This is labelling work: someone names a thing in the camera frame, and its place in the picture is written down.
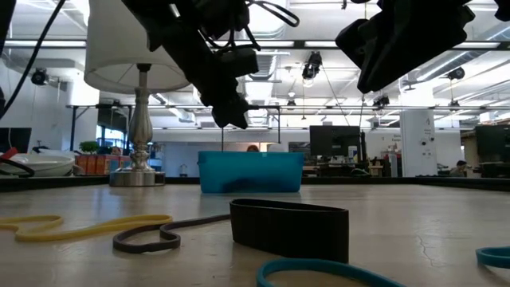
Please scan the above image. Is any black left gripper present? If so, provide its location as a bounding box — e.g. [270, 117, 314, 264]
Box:
[161, 27, 249, 129]

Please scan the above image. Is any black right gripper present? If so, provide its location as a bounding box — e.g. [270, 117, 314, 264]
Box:
[336, 0, 477, 94]

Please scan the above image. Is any wide black rubber band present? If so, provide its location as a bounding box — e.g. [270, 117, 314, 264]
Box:
[229, 198, 351, 265]

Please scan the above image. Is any dark brown rubber band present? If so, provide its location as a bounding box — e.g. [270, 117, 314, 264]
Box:
[112, 214, 232, 255]

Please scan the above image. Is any yellow rubber band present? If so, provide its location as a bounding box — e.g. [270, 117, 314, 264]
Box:
[0, 214, 175, 243]

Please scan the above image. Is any blue rubber band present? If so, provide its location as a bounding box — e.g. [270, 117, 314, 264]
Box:
[476, 246, 510, 270]
[256, 258, 406, 287]

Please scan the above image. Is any blue plastic bin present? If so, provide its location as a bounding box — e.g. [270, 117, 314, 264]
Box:
[198, 150, 307, 195]

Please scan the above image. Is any table lamp white shade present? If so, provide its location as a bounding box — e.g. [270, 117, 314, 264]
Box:
[83, 0, 192, 187]

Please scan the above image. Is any black computer monitor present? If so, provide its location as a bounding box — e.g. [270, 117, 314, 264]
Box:
[0, 127, 33, 155]
[474, 124, 510, 163]
[309, 125, 362, 157]

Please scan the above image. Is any white square column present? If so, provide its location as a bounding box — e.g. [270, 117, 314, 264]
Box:
[399, 109, 438, 178]

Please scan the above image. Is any small potted green plant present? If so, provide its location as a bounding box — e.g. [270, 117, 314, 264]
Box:
[75, 140, 100, 156]

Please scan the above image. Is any orange box row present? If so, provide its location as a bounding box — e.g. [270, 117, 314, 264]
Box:
[74, 154, 132, 176]

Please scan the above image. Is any white bowl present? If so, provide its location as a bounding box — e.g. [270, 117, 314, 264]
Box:
[0, 154, 76, 179]

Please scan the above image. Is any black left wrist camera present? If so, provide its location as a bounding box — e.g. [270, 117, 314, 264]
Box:
[217, 47, 260, 77]

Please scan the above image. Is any thin hanging cord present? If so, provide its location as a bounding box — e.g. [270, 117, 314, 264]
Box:
[358, 92, 367, 128]

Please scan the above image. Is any black overhead camera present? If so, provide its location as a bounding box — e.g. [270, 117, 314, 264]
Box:
[301, 50, 323, 81]

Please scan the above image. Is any black looped camera cable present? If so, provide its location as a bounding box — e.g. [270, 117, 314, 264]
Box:
[245, 0, 300, 29]

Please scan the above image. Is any black aluminium table frame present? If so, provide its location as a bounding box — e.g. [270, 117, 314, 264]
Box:
[0, 175, 510, 193]

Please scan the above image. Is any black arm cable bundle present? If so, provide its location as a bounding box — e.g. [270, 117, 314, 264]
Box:
[0, 0, 67, 120]

